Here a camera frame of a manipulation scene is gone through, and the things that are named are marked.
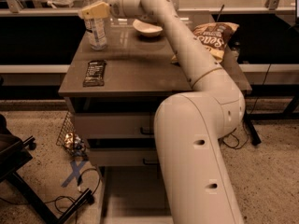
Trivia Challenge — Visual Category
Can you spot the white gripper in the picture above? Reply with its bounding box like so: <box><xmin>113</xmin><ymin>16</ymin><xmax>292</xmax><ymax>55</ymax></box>
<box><xmin>78</xmin><ymin>0</ymin><xmax>143</xmax><ymax>20</ymax></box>

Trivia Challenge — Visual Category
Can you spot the clear plastic water bottle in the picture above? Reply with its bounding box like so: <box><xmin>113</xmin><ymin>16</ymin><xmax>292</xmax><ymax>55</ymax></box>
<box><xmin>83</xmin><ymin>0</ymin><xmax>107</xmax><ymax>50</ymax></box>

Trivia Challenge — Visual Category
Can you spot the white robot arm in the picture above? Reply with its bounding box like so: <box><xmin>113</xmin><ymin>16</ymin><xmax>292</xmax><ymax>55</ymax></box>
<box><xmin>78</xmin><ymin>0</ymin><xmax>245</xmax><ymax>224</ymax></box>

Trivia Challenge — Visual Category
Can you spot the grey drawer cabinet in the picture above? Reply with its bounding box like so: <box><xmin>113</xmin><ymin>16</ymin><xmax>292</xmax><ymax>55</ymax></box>
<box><xmin>58</xmin><ymin>10</ymin><xmax>252</xmax><ymax>180</ymax></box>

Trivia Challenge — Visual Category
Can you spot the grey top drawer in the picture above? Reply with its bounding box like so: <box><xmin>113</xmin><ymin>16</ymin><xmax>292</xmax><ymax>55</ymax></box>
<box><xmin>70</xmin><ymin>96</ymin><xmax>163</xmax><ymax>139</ymax></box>

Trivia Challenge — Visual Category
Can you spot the grey drawer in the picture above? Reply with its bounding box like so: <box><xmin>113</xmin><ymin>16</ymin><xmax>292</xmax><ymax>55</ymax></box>
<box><xmin>70</xmin><ymin>96</ymin><xmax>163</xmax><ymax>139</ymax></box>
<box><xmin>87</xmin><ymin>138</ymin><xmax>159</xmax><ymax>166</ymax></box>
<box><xmin>100</xmin><ymin>165</ymin><xmax>173</xmax><ymax>224</ymax></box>

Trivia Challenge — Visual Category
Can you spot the grey middle drawer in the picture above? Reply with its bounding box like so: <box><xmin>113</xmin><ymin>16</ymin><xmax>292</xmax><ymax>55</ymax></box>
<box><xmin>87</xmin><ymin>138</ymin><xmax>159</xmax><ymax>166</ymax></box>

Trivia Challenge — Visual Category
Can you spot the grey bottom drawer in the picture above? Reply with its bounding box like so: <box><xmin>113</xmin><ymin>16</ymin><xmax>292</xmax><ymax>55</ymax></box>
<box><xmin>100</xmin><ymin>165</ymin><xmax>173</xmax><ymax>224</ymax></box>

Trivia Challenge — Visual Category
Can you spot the white ceramic bowl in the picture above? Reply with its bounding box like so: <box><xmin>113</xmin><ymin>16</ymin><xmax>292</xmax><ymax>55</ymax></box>
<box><xmin>133</xmin><ymin>20</ymin><xmax>163</xmax><ymax>37</ymax></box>

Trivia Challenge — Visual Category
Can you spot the black snack bar wrapper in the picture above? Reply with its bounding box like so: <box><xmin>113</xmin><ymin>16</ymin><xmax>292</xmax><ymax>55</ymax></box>
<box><xmin>83</xmin><ymin>60</ymin><xmax>107</xmax><ymax>87</ymax></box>

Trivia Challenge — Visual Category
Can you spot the yellow brown chip bag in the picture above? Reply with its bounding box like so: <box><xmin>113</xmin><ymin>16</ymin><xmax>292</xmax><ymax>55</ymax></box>
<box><xmin>171</xmin><ymin>22</ymin><xmax>239</xmax><ymax>64</ymax></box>

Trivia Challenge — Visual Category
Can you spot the shiny foil wrapper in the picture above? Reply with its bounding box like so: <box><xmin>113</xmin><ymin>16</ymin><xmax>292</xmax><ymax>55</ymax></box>
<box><xmin>64</xmin><ymin>132</ymin><xmax>86</xmax><ymax>152</ymax></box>

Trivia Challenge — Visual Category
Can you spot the black chair base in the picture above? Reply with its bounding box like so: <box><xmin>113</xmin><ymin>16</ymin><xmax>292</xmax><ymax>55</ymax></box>
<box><xmin>0</xmin><ymin>114</ymin><xmax>95</xmax><ymax>224</ymax></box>

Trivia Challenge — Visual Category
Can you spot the black table leg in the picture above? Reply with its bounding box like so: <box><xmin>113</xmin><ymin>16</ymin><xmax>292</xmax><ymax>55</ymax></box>
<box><xmin>243</xmin><ymin>112</ymin><xmax>262</xmax><ymax>146</ymax></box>

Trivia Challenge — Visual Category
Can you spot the metal shelf rail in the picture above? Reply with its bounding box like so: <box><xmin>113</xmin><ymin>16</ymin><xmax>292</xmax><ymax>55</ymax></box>
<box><xmin>0</xmin><ymin>0</ymin><xmax>299</xmax><ymax>17</ymax></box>

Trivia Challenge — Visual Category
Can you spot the wire mesh basket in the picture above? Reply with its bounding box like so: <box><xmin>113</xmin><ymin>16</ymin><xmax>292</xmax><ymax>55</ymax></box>
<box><xmin>56</xmin><ymin>112</ymin><xmax>86</xmax><ymax>157</ymax></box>

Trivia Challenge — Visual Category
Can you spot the black cable right floor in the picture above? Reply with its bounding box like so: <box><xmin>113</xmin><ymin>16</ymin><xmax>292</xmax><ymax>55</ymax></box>
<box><xmin>221</xmin><ymin>128</ymin><xmax>250</xmax><ymax>150</ymax></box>

